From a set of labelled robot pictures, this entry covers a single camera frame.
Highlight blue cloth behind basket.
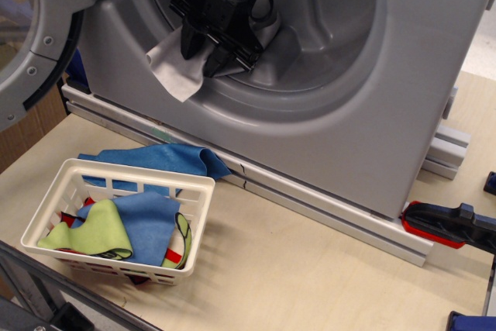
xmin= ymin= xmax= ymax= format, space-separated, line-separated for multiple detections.
xmin=77 ymin=144 xmax=231 ymax=180

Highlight black blue clamp edge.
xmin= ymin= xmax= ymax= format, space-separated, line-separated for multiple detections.
xmin=483 ymin=171 xmax=496 ymax=195

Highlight white plastic basket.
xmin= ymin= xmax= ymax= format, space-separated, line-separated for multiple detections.
xmin=21 ymin=159 xmax=215 ymax=285

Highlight light green cloth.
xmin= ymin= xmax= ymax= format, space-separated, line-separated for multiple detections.
xmin=37 ymin=199 xmax=133 ymax=260

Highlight grey cloth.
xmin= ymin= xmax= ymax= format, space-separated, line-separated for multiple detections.
xmin=146 ymin=11 xmax=281 ymax=102

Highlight grey round machine door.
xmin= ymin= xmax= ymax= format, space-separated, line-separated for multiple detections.
xmin=1 ymin=0 xmax=98 ymax=130

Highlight blue black clamp behind machine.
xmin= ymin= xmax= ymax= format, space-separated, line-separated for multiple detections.
xmin=65 ymin=49 xmax=91 ymax=95

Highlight grey metal frame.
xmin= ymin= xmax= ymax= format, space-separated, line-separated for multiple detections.
xmin=1 ymin=242 xmax=158 ymax=330

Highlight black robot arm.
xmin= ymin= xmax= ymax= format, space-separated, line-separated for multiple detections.
xmin=170 ymin=0 xmax=276 ymax=78

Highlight white aluminium base rail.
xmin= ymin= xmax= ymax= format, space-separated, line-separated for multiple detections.
xmin=62 ymin=84 xmax=434 ymax=267

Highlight red green patterned cloth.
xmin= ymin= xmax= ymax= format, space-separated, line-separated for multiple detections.
xmin=50 ymin=197 xmax=193 ymax=285

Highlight blue cloth in basket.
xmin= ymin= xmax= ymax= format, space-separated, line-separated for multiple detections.
xmin=81 ymin=191 xmax=183 ymax=267

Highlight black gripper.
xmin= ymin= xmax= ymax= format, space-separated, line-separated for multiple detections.
xmin=170 ymin=0 xmax=264 ymax=78

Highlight grey toy washing machine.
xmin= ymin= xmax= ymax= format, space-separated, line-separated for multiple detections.
xmin=80 ymin=0 xmax=488 ymax=218

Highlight blue black clamp corner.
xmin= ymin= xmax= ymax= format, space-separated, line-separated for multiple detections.
xmin=446 ymin=311 xmax=496 ymax=331

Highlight red black clamp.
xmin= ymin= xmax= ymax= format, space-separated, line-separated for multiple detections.
xmin=401 ymin=201 xmax=495 ymax=254

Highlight grey aluminium profile block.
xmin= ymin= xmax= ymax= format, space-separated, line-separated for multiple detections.
xmin=421 ymin=86 xmax=471 ymax=180

